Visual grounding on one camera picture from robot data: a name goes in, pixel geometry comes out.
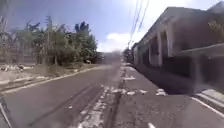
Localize grey concrete road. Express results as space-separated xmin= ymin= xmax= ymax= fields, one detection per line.
xmin=0 ymin=61 xmax=224 ymax=128

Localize grey building with pillars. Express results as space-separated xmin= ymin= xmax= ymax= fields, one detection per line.
xmin=131 ymin=1 xmax=224 ymax=88

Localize overhead wires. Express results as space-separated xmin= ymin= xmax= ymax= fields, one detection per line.
xmin=127 ymin=0 xmax=150 ymax=48

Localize row of trees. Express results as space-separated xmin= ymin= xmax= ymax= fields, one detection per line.
xmin=0 ymin=14 xmax=101 ymax=67

